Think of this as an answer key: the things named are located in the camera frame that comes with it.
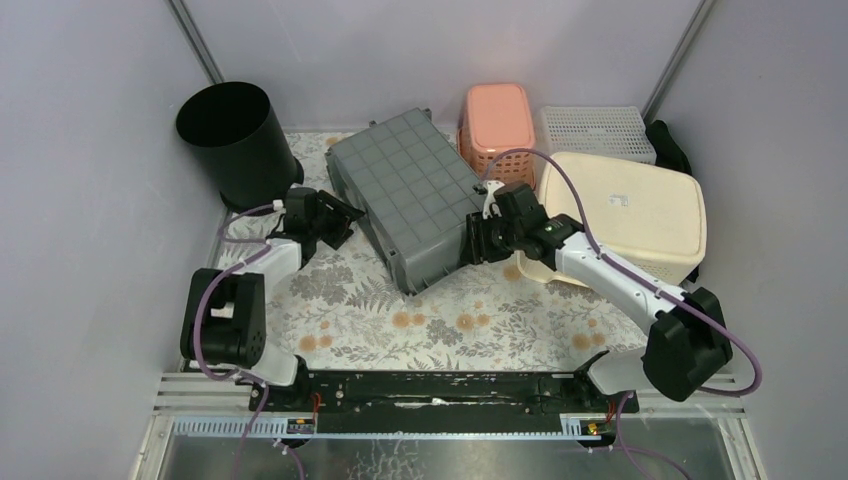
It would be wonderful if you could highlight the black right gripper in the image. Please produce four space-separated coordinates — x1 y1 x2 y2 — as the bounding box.
458 211 523 266

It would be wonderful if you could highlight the grey plastic storage bin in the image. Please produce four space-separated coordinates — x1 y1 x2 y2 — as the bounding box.
325 108 483 296

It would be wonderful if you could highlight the pink perforated plastic basket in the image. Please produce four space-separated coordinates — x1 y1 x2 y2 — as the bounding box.
457 83 536 186

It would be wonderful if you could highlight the black cylindrical bin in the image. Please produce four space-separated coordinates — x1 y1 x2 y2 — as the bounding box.
175 81 305 213

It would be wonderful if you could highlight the cream plastic laundry basket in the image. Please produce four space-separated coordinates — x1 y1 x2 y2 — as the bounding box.
551 152 707 284

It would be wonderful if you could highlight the white perforated plastic basket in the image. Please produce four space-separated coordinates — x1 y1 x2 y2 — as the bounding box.
534 106 657 165

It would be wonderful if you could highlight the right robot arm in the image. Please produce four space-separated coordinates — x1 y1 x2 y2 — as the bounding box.
462 181 733 412

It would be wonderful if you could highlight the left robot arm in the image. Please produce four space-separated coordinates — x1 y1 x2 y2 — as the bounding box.
180 187 366 411

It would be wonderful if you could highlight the floral patterned table mat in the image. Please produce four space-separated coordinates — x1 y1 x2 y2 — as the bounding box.
185 129 694 373

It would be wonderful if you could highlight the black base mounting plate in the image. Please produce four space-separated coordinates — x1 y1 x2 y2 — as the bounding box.
249 370 620 434

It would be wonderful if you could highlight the black crumpled cloth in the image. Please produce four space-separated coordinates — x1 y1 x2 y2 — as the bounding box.
645 119 702 283

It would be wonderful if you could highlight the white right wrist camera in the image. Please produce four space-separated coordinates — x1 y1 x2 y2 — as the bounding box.
473 180 505 220

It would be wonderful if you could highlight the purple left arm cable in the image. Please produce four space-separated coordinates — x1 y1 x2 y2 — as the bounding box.
192 201 286 480

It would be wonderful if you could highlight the aluminium frame rail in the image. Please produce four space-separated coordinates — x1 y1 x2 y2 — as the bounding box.
154 368 744 441

